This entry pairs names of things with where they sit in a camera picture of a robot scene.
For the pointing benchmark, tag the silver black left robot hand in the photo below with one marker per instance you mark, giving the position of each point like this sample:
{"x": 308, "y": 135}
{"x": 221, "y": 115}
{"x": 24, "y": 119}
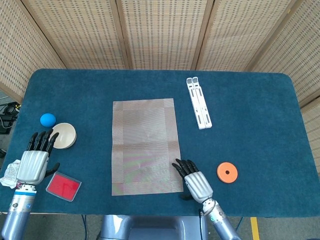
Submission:
{"x": 32, "y": 166}

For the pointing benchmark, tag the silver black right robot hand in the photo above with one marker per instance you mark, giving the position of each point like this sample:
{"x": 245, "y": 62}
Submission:
{"x": 198, "y": 186}

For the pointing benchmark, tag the cream white bowl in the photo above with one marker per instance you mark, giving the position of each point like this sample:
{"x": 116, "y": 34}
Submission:
{"x": 66, "y": 136}

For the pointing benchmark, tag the beige woven placemat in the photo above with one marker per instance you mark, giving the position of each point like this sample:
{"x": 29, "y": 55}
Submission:
{"x": 145, "y": 145}

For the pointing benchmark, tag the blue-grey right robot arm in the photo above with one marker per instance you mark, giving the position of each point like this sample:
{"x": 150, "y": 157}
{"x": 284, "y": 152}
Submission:
{"x": 222, "y": 225}

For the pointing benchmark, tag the orange disc with hole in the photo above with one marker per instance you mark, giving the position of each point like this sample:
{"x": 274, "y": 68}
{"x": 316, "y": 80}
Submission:
{"x": 222, "y": 177}

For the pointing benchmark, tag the crumpled white spout pouch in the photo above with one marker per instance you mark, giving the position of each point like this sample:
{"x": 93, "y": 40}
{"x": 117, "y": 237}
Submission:
{"x": 8, "y": 175}

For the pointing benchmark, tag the red pad in clear case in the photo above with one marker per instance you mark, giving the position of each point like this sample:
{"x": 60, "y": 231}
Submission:
{"x": 63, "y": 187}

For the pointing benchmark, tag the blue ball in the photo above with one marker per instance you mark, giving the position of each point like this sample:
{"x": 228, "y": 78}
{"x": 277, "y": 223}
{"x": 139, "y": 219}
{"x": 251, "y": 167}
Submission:
{"x": 48, "y": 120}

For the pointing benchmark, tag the black equipment on floor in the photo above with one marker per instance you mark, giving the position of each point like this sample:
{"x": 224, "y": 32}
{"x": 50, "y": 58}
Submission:
{"x": 8, "y": 111}

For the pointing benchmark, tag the blue-grey robot torso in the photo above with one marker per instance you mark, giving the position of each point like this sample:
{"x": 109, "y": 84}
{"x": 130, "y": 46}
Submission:
{"x": 155, "y": 227}

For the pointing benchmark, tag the white folding stand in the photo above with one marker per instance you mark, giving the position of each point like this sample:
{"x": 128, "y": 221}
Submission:
{"x": 202, "y": 110}

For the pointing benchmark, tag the blue carpet table cover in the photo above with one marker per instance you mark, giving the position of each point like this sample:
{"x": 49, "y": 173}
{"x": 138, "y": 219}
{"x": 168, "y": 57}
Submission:
{"x": 150, "y": 85}

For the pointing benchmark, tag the woven bamboo folding screen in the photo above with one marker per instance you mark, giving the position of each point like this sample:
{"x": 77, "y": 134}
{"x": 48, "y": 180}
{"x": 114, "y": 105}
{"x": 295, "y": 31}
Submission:
{"x": 162, "y": 32}

